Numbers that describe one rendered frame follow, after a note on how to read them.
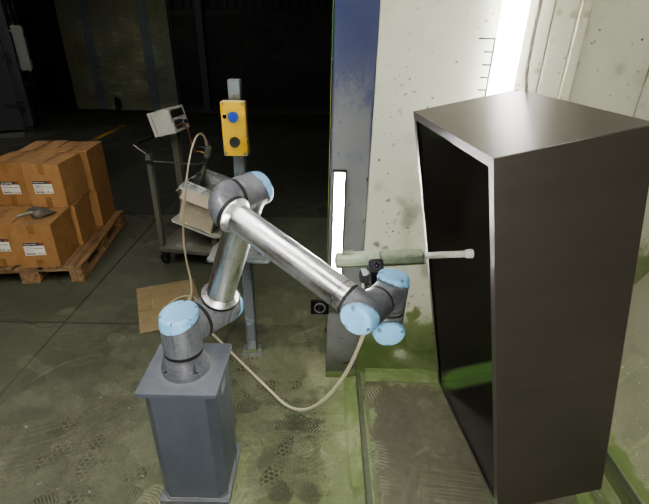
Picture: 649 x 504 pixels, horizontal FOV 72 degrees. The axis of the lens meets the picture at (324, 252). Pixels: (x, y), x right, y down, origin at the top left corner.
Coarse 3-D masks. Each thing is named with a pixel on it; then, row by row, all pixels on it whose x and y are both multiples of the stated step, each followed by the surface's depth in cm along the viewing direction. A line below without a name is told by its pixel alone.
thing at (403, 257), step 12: (348, 252) 153; (360, 252) 154; (372, 252) 154; (384, 252) 154; (396, 252) 154; (408, 252) 154; (420, 252) 153; (432, 252) 155; (444, 252) 155; (456, 252) 155; (468, 252) 155; (336, 264) 153; (348, 264) 152; (360, 264) 153; (384, 264) 154; (396, 264) 154; (408, 264) 154; (420, 264) 155
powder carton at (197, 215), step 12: (192, 180) 360; (204, 180) 388; (216, 180) 386; (192, 192) 350; (204, 192) 349; (192, 204) 357; (204, 204) 349; (180, 216) 365; (192, 216) 362; (204, 216) 360; (204, 228) 365
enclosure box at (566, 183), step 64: (448, 128) 118; (512, 128) 107; (576, 128) 98; (640, 128) 92; (448, 192) 159; (512, 192) 95; (576, 192) 97; (640, 192) 98; (512, 256) 102; (576, 256) 104; (448, 320) 184; (512, 320) 111; (576, 320) 113; (448, 384) 197; (512, 384) 121; (576, 384) 123; (512, 448) 132; (576, 448) 135
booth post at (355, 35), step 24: (336, 0) 177; (360, 0) 177; (336, 24) 181; (360, 24) 181; (336, 48) 185; (360, 48) 185; (336, 72) 189; (360, 72) 189; (336, 96) 194; (360, 96) 194; (336, 120) 198; (360, 120) 198; (336, 144) 203; (360, 144) 203; (336, 168) 208; (360, 168) 208; (360, 192) 213; (360, 216) 219; (360, 240) 225; (336, 336) 252; (336, 360) 260
